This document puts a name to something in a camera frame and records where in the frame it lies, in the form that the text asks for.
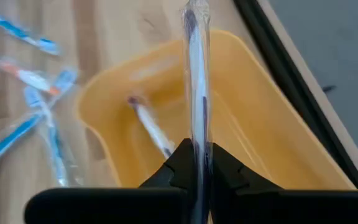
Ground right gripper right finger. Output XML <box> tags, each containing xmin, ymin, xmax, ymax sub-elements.
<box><xmin>211</xmin><ymin>142</ymin><xmax>358</xmax><ymax>224</ymax></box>

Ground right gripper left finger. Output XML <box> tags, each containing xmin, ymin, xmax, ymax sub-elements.
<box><xmin>23</xmin><ymin>138</ymin><xmax>195</xmax><ymax>224</ymax></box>

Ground orange plastic bin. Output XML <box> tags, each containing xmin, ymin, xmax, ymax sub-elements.
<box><xmin>75</xmin><ymin>29</ymin><xmax>357</xmax><ymax>191</ymax></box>

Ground purple toothbrush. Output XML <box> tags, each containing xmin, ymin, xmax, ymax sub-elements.
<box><xmin>127</xmin><ymin>95</ymin><xmax>177</xmax><ymax>160</ymax></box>
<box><xmin>181</xmin><ymin>0</ymin><xmax>213</xmax><ymax>224</ymax></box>

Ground blue toothbrush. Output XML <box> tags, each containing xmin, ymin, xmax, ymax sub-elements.
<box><xmin>0</xmin><ymin>68</ymin><xmax>80</xmax><ymax>167</ymax></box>
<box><xmin>0</xmin><ymin>6</ymin><xmax>61</xmax><ymax>57</ymax></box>
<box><xmin>23</xmin><ymin>86</ymin><xmax>71</xmax><ymax>188</ymax></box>

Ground orange wrapped toothbrush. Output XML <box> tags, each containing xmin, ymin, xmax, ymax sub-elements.
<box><xmin>0</xmin><ymin>48</ymin><xmax>62</xmax><ymax>96</ymax></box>

